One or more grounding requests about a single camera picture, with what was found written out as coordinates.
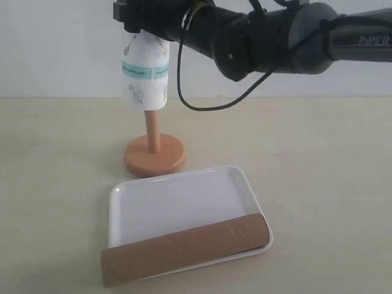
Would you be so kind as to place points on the white plastic tray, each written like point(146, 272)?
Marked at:
point(147, 208)

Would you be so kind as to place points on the wooden paper towel holder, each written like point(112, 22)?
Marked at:
point(155, 153)

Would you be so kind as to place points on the brown cardboard tube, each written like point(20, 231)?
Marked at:
point(162, 254)

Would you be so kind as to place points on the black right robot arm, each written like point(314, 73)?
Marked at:
point(300, 38)

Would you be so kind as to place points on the white printed paper towel roll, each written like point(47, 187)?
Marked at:
point(145, 67)

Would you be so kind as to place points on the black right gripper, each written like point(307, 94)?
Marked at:
point(161, 18)

